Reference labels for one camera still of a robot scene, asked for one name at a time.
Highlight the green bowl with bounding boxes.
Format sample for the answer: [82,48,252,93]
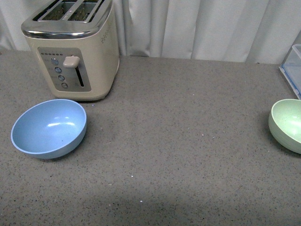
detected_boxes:
[269,99,301,154]

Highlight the blue bowl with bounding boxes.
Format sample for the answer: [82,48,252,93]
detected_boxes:
[11,99,87,159]

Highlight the cream two-slot toaster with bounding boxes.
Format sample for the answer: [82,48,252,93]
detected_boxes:
[21,0,119,101]

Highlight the white curtain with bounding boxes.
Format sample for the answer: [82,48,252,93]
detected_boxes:
[0,0,301,65]

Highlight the clear plastic food container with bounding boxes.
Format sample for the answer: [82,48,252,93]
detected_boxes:
[279,44,301,100]

